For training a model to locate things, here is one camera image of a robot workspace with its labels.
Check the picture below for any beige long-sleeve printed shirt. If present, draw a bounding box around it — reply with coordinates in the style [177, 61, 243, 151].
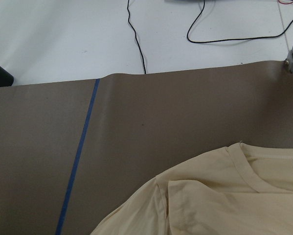
[93, 142, 293, 235]

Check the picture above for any brown table mat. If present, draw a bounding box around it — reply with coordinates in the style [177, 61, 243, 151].
[0, 61, 293, 235]

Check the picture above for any black cable left loop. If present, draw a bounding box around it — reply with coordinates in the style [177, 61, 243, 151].
[126, 0, 147, 74]

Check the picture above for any black cable loop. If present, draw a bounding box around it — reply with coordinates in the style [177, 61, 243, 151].
[126, 0, 147, 74]
[186, 0, 293, 44]

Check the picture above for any black cable right loop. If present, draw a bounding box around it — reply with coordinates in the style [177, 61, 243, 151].
[186, 0, 293, 44]

